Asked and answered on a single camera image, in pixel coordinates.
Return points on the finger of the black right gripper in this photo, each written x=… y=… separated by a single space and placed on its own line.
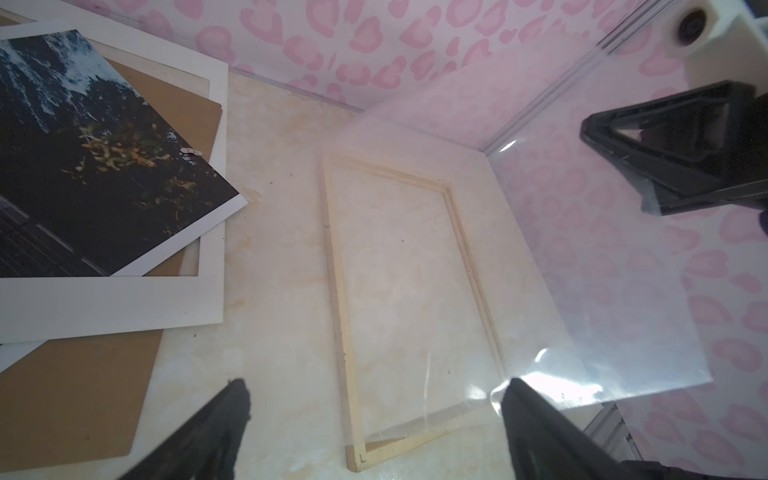
x=695 y=150

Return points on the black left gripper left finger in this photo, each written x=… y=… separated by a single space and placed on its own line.
x=206 y=446

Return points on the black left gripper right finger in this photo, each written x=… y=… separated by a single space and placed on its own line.
x=544 y=444

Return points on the light wooden picture frame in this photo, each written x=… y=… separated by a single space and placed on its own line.
x=361 y=454

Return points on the clear acrylic sheet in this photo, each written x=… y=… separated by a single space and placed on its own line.
x=582 y=285

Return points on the white mat board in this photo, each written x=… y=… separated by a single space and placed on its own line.
x=42 y=309

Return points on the dark landscape photo print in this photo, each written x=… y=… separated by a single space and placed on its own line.
x=94 y=181

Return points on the brown cardboard backing board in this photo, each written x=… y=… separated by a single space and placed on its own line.
x=78 y=399

